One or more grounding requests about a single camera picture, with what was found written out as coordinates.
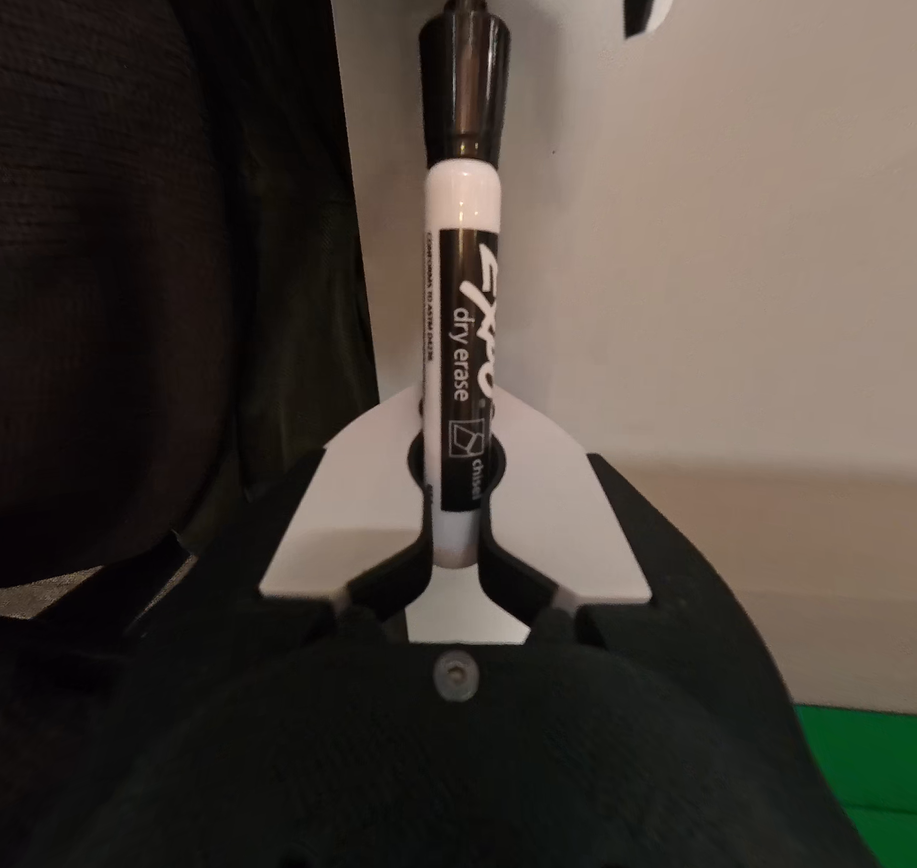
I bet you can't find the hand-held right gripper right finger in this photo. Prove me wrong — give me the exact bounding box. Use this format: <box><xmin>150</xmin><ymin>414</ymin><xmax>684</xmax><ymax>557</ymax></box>
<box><xmin>481</xmin><ymin>396</ymin><xmax>654</xmax><ymax>607</ymax></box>

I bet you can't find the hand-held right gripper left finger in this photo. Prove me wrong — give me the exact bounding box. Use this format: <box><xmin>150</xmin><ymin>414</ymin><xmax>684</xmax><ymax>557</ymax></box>
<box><xmin>258</xmin><ymin>389</ymin><xmax>434</xmax><ymax>604</ymax></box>

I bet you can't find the black dry erase marker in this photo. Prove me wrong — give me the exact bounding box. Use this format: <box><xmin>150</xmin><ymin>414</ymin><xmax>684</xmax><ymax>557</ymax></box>
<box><xmin>417</xmin><ymin>0</ymin><xmax>513</xmax><ymax>568</ymax></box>

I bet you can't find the green plastic box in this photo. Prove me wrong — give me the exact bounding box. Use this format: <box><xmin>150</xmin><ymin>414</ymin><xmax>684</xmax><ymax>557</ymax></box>
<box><xmin>795</xmin><ymin>703</ymin><xmax>917</xmax><ymax>868</ymax></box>

